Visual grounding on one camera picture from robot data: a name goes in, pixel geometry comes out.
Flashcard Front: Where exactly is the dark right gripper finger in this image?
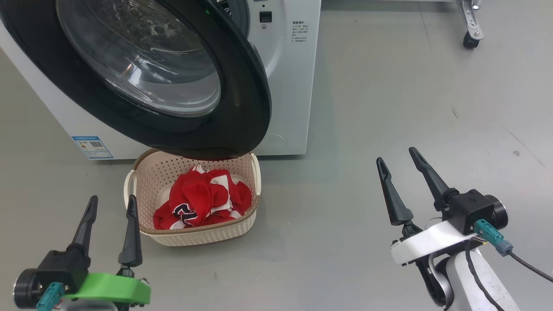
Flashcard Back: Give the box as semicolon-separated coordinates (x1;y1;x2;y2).
376;157;414;226
409;147;459;212

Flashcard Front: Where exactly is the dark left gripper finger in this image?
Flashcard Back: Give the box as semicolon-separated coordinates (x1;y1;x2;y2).
118;195;143;267
67;196;99;260

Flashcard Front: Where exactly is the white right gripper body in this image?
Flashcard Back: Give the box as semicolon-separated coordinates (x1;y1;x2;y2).
391;220;476;266

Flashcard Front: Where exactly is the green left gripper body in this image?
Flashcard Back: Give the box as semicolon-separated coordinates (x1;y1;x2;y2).
65;272;152;305

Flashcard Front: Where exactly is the red garment with white stripe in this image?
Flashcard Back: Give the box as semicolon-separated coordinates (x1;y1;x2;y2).
153;171;253;230

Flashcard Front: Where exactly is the black glass washing machine door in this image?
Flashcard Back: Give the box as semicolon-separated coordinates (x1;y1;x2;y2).
0;0;273;161

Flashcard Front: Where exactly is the cream perforated laundry basket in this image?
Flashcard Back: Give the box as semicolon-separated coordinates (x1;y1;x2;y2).
124;149;262;247

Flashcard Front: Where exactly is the white front-load washing machine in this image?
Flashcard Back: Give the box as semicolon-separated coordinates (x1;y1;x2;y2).
0;0;322;160

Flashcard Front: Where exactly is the blue energy label sticker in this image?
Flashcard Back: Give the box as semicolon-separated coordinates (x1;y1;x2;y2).
71;136;114;160

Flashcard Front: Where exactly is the metal leg with caster wheel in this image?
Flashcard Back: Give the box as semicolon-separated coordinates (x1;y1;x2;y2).
457;0;484;49

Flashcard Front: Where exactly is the right camera cable teal plug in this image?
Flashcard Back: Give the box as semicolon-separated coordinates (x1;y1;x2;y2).
473;219;553;283

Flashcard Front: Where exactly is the camera cable teal plug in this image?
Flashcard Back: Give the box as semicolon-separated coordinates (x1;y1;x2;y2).
473;219;553;283
36;282;65;311

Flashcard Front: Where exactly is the left camera cable teal plug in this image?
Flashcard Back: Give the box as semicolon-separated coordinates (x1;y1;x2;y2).
36;282;65;311

